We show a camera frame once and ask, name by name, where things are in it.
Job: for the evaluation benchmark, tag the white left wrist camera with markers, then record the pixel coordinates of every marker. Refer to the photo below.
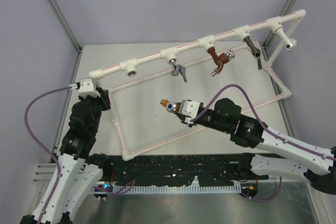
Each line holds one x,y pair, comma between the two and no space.
86,87

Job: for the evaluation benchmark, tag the white PVC pipe frame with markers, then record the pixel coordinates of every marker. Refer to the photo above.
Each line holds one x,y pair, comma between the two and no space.
138,77

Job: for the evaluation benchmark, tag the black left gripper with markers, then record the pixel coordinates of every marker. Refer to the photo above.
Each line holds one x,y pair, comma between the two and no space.
104,97

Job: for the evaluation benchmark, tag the brown water faucet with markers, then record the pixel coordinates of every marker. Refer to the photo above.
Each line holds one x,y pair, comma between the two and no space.
220,60

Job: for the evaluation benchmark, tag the chrome lever faucet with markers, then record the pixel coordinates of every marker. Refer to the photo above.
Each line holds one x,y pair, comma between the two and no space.
178,70

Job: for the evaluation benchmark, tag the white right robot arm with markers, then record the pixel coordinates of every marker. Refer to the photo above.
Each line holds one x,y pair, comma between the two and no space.
295,159

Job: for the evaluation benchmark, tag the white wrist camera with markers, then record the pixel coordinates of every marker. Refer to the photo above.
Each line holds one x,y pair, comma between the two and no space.
189,108
86,87

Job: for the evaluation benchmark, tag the dark grey lever faucet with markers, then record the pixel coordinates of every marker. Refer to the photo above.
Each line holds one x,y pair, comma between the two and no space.
254,51

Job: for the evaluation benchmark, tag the yellow water faucet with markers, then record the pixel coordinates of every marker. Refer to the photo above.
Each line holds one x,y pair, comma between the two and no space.
170,106

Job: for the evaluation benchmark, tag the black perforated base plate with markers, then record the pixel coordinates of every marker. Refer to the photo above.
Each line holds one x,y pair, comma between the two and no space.
174,170

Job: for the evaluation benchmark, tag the aluminium front rail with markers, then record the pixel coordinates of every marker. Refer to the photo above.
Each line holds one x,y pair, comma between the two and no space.
45,172

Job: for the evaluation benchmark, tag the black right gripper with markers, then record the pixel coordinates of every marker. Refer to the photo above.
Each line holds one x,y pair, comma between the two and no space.
181,117

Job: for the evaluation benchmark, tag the white chrome-tipped faucet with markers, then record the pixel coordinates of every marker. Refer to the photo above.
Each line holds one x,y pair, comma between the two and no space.
290,43

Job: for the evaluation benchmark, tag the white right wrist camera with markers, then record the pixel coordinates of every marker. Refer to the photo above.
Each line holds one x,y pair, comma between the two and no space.
189,108

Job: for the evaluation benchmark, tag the white slotted cable duct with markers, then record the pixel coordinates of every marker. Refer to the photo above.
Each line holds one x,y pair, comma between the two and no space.
192,189

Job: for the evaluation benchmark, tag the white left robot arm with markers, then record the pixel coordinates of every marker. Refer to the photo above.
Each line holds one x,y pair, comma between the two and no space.
76,171

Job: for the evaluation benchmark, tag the aluminium frame post left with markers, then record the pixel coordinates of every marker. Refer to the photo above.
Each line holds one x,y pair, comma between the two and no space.
64,24

